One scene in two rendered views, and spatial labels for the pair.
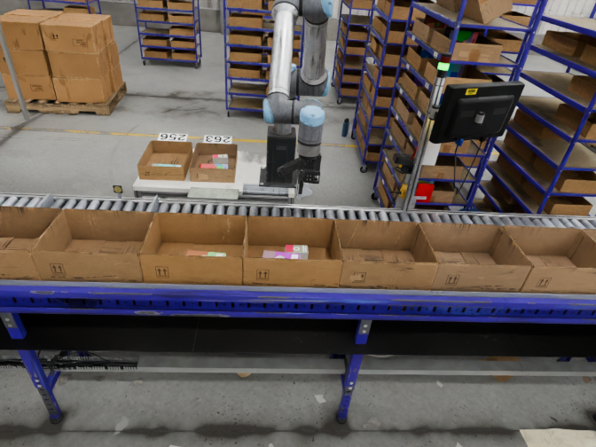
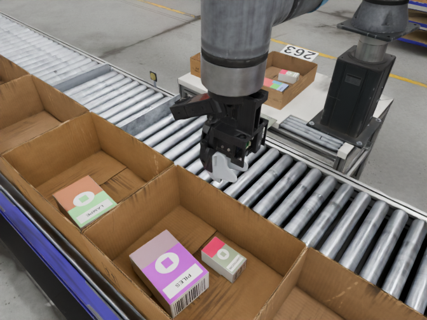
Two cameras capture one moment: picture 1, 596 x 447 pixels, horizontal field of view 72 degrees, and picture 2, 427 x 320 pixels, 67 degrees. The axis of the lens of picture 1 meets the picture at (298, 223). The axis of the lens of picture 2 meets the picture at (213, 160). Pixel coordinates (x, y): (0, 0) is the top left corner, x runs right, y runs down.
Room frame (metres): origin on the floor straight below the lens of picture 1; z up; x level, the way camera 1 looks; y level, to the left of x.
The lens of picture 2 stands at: (1.14, -0.29, 1.63)
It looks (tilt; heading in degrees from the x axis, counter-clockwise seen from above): 42 degrees down; 46
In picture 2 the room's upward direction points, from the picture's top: straight up
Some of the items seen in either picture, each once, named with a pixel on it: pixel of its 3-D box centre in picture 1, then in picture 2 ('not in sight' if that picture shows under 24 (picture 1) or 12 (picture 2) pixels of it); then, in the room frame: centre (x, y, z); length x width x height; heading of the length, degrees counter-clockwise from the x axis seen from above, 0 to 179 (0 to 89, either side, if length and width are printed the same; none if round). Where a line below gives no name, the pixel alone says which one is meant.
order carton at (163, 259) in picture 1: (198, 249); (94, 180); (1.35, 0.41, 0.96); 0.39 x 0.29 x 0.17; 95
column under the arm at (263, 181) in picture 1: (280, 155); (354, 92); (2.43, 0.15, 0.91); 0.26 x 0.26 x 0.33; 5
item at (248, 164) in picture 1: (220, 170); (280, 90); (2.49, 0.56, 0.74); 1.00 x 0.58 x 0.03; 95
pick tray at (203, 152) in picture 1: (215, 161); (276, 77); (2.48, 0.59, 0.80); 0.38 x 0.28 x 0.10; 7
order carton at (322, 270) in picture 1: (291, 252); (194, 260); (1.39, 0.02, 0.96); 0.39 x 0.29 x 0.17; 95
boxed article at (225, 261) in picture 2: (296, 252); (223, 259); (1.46, -0.01, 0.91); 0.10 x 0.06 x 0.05; 95
